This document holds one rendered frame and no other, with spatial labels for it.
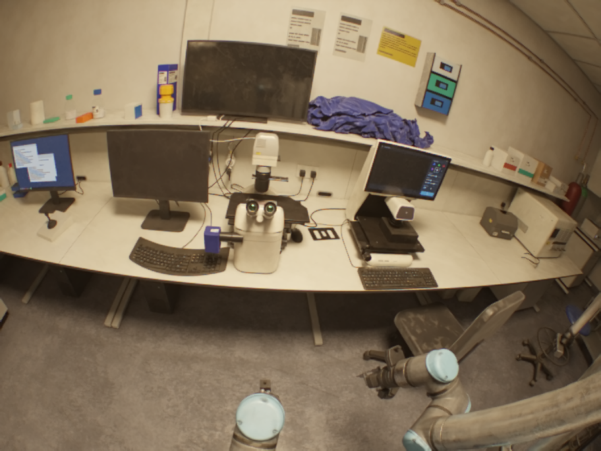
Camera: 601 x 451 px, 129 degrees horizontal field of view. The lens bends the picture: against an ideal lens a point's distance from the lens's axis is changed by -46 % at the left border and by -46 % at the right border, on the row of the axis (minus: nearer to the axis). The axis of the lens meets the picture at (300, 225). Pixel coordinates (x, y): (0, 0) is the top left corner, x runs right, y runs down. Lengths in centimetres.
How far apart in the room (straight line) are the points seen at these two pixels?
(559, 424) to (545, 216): 221
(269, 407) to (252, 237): 70
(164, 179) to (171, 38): 96
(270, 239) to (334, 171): 90
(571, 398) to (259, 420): 53
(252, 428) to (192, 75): 152
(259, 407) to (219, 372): 122
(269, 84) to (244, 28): 47
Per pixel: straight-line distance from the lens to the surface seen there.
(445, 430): 65
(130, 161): 138
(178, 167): 129
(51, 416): 201
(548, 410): 53
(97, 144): 209
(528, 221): 270
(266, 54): 152
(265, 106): 151
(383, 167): 131
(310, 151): 174
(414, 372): 75
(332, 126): 150
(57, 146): 177
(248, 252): 110
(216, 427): 163
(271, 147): 111
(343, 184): 188
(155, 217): 156
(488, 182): 257
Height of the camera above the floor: 159
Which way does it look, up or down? 33 degrees down
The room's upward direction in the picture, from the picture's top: 11 degrees clockwise
